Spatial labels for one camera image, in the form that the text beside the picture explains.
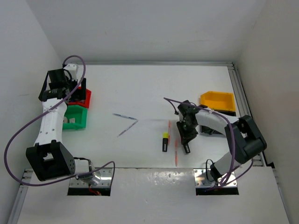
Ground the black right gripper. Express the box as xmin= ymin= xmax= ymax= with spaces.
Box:
xmin=176 ymin=119 xmax=198 ymax=144

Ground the pink highlighter marker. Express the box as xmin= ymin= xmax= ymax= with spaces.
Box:
xmin=183 ymin=144 xmax=190 ymax=154

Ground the orange pen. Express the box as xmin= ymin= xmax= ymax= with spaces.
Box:
xmin=168 ymin=120 xmax=171 ymax=145
xmin=174 ymin=138 xmax=178 ymax=167

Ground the yellow highlighter marker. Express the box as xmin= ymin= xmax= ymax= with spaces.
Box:
xmin=162 ymin=132 xmax=169 ymax=152

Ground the blue white pen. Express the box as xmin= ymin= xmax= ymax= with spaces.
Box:
xmin=113 ymin=113 xmax=137 ymax=120

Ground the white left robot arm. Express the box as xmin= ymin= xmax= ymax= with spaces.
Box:
xmin=26 ymin=63 xmax=92 ymax=181

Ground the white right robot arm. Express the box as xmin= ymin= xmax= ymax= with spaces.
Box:
xmin=177 ymin=100 xmax=267 ymax=181

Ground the red plastic bin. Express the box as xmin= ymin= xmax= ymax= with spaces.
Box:
xmin=68 ymin=86 xmax=92 ymax=109

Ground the green plastic bin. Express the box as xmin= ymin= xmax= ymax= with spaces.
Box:
xmin=63 ymin=105 xmax=88 ymax=130

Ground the black plastic bin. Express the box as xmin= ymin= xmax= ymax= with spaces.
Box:
xmin=195 ymin=110 xmax=239 ymax=135

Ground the grey purple pen lower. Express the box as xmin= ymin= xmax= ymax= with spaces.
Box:
xmin=117 ymin=120 xmax=139 ymax=137

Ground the yellow plastic bin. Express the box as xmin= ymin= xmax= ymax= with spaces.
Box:
xmin=199 ymin=91 xmax=236 ymax=112

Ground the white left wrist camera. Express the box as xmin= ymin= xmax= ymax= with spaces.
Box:
xmin=64 ymin=63 xmax=78 ymax=80

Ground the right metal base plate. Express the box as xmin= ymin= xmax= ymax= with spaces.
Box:
xmin=193 ymin=168 xmax=237 ymax=189

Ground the metal base plate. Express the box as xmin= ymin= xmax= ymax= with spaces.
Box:
xmin=193 ymin=168 xmax=237 ymax=189
xmin=69 ymin=168 xmax=113 ymax=189

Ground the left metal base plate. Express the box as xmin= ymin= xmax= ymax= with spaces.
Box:
xmin=69 ymin=168 xmax=113 ymax=189

